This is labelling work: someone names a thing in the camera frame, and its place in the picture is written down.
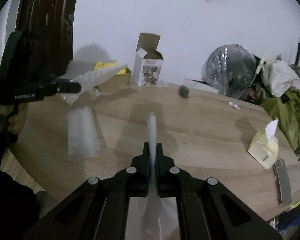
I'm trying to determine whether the plastic wrapped fan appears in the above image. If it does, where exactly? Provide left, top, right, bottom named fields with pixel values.
left=202, top=44, right=257, bottom=100

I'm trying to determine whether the dark wooden door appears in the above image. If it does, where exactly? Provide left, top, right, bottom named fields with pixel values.
left=16, top=0, right=77, bottom=76

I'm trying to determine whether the small green crumpled object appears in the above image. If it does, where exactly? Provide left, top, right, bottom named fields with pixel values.
left=178, top=85, right=190, bottom=99

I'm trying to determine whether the clear plastic bag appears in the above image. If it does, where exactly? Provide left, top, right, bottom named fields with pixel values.
left=124, top=111, right=179, bottom=240

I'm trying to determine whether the left hand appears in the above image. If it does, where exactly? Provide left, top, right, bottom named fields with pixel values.
left=0, top=103, right=30, bottom=144

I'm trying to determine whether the yellow tissue pack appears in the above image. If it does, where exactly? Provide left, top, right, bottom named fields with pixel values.
left=247, top=118, right=279, bottom=170

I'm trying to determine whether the white open cardboard box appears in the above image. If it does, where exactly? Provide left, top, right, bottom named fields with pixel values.
left=132, top=33, right=164, bottom=87

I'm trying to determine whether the olive green clothes pile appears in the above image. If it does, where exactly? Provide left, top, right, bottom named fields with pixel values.
left=246, top=74, right=300, bottom=155

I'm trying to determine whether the grey smartphone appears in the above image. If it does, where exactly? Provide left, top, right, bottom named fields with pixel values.
left=273, top=158, right=292, bottom=205

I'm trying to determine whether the blue folding shopping cart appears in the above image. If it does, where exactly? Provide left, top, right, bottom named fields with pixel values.
left=277, top=204, right=300, bottom=236

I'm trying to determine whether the white red plastic bag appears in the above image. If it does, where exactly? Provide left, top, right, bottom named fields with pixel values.
left=262, top=60, right=300, bottom=98

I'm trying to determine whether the kraft paper bowl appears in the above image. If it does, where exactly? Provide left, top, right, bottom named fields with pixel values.
left=95, top=70, right=131, bottom=92

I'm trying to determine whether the small white paper scrap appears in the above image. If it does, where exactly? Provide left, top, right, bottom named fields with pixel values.
left=228, top=101, right=240, bottom=110

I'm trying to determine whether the bubble wrap sheet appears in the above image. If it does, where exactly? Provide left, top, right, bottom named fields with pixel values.
left=68, top=106, right=101, bottom=160

